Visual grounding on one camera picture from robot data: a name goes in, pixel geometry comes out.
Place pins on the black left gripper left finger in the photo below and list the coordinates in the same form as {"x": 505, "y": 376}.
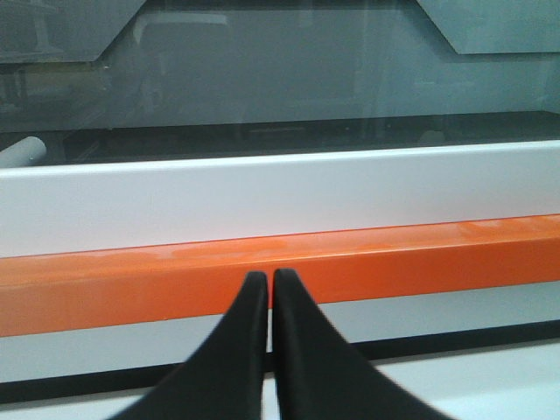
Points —
{"x": 223, "y": 378}

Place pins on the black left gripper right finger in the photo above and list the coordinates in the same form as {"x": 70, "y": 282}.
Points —
{"x": 321, "y": 376}

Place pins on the fume hood sash orange handle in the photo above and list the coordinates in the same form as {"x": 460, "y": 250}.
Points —
{"x": 114, "y": 266}

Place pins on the grey pipe in hood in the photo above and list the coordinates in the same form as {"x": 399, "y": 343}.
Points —
{"x": 26, "y": 152}

